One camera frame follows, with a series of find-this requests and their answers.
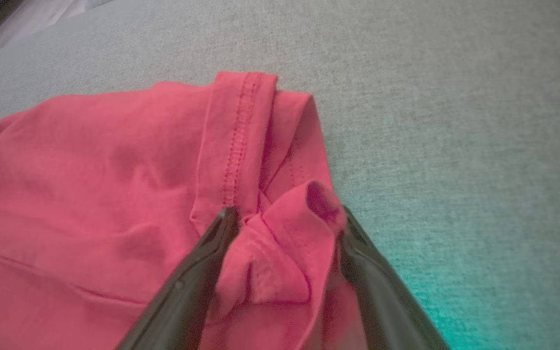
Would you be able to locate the grey fabric sofa seat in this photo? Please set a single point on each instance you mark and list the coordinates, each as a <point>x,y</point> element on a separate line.
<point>430,97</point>

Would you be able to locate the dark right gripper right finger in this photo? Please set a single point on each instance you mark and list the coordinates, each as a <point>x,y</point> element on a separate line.
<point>387,296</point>

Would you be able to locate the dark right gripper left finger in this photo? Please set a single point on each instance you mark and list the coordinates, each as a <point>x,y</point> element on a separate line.
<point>183,296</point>

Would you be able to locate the red shirt with white sleeves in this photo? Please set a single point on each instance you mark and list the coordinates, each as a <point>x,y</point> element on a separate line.
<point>90,194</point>

